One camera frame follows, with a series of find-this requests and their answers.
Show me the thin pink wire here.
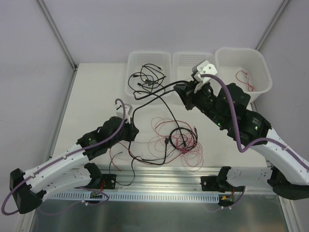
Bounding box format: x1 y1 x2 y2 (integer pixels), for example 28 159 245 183
120 117 205 171

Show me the thin black micro USB cable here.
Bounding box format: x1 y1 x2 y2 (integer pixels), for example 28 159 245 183
127 63 167 94

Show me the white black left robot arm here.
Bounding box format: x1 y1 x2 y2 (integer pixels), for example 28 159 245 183
9 116 139 214

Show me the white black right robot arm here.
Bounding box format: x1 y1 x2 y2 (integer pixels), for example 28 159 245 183
173 81 309 200

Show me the white perforated middle basket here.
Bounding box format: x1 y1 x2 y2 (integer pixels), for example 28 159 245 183
172 52 218 93

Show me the white perforated basket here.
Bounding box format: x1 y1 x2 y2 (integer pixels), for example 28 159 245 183
125 51 173 98
172 52 218 93

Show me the white deep right basket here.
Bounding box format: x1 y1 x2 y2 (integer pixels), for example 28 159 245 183
214 47 273 102

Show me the white perforated left basket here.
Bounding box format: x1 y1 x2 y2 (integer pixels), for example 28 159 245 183
125 51 173 98

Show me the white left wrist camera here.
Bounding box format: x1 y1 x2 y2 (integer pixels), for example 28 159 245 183
115 103 133 124

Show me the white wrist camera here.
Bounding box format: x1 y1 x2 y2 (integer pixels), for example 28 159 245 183
191 60 218 93
115 103 133 124

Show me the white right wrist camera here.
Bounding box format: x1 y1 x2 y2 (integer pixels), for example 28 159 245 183
191 60 218 93

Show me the red wire in right basket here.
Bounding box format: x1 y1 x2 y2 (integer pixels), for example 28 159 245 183
235 70 254 92

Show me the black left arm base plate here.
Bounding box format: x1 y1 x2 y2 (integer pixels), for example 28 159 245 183
89 174 117 190

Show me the right aluminium corner post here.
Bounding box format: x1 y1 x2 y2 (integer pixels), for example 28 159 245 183
255 0 292 52

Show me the aluminium corner post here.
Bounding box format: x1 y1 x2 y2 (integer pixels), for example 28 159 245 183
35 0 78 71
255 0 292 52

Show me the aluminium rail frame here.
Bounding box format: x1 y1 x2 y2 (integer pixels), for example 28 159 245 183
30 63 303 232

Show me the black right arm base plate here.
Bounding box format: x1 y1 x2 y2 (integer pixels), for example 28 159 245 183
200 176 234 193

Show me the white slotted cable duct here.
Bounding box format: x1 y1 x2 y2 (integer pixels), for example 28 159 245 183
51 190 219 203

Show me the left aluminium corner post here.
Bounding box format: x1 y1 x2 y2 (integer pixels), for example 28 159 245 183
35 0 78 71

